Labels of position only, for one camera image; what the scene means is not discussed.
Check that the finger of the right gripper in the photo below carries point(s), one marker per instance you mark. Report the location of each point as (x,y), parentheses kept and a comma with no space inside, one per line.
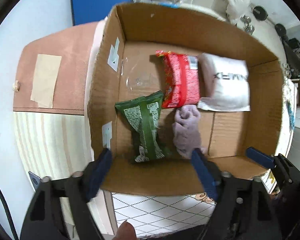
(260,158)

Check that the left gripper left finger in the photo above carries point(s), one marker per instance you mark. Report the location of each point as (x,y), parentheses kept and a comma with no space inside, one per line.
(44,218)

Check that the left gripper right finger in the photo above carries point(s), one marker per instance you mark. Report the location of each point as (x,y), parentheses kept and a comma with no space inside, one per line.
(243,207)

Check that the purple soft cloth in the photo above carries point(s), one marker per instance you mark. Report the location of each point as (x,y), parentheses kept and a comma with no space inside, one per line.
(186,131)

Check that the green snack packet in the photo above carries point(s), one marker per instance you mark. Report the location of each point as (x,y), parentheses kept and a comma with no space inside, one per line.
(143,114)

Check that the operator thumb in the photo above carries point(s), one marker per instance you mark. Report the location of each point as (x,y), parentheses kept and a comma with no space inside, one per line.
(125,232)

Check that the patterned white tablecloth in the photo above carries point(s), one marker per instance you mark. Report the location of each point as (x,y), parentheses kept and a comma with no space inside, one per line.
(154,216)

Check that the white pillow pack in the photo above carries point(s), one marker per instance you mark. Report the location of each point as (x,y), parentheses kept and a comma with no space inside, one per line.
(226,84)

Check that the red snack packet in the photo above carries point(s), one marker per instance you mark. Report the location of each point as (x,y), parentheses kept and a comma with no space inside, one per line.
(181,79)

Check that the chrome dumbbell pair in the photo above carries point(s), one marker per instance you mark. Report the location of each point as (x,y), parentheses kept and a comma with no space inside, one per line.
(248,27)

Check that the beige tape patch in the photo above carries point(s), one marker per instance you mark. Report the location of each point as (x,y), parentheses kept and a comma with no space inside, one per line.
(44,79)

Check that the floor barbell black plates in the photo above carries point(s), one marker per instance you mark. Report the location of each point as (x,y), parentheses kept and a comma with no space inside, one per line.
(261,15)

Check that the pink wooden cabinet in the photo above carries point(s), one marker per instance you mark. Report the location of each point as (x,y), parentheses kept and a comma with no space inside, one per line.
(74,46)

